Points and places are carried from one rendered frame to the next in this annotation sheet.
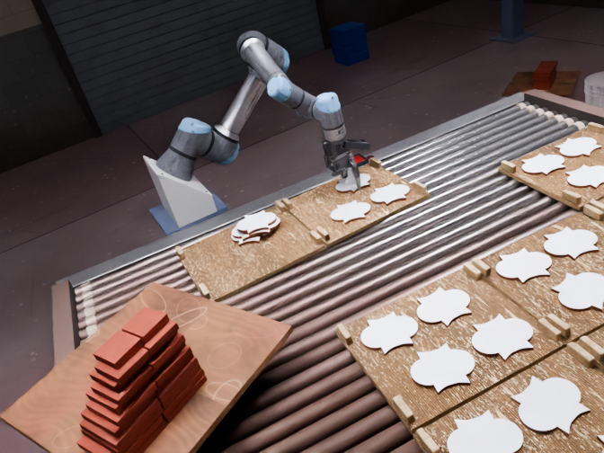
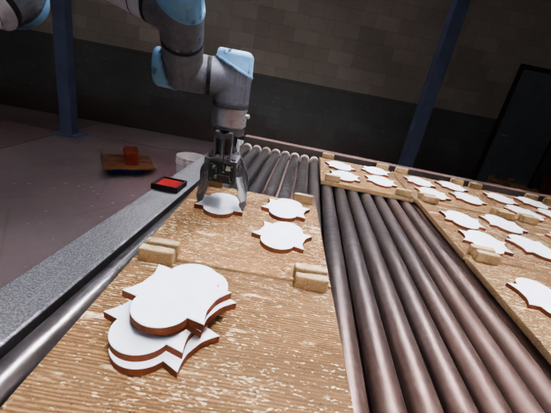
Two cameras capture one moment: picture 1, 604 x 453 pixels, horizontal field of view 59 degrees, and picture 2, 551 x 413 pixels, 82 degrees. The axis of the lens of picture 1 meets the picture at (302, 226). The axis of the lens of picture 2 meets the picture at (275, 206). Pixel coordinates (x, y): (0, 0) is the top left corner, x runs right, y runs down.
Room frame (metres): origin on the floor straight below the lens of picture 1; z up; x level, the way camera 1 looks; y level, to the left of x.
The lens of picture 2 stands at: (1.37, 0.43, 1.26)
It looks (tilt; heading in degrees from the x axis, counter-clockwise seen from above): 22 degrees down; 289
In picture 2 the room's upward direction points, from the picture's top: 11 degrees clockwise
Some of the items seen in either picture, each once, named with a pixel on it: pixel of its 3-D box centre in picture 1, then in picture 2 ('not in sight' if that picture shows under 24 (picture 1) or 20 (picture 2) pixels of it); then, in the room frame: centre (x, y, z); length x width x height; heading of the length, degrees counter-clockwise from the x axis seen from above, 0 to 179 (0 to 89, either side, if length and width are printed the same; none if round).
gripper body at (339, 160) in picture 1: (338, 153); (225, 153); (1.72, -0.19, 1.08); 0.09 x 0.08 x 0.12; 110
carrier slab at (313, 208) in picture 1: (352, 200); (248, 224); (1.64, -0.20, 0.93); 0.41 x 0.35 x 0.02; 110
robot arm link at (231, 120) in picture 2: (335, 131); (230, 117); (1.72, -0.19, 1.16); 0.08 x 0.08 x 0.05
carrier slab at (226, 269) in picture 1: (247, 250); (204, 375); (1.49, 0.19, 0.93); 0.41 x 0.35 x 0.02; 110
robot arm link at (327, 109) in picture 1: (329, 111); (231, 79); (1.72, -0.19, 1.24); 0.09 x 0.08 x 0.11; 32
